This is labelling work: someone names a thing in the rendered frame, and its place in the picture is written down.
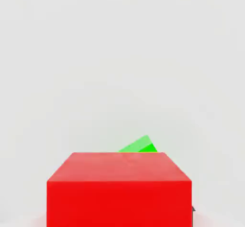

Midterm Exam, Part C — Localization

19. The small red cube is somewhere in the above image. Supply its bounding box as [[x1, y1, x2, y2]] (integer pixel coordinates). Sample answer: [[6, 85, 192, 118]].
[[46, 151, 192, 227]]

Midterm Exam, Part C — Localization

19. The small green cube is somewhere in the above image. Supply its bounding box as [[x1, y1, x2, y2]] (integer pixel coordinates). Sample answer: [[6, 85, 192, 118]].
[[118, 134, 158, 153]]

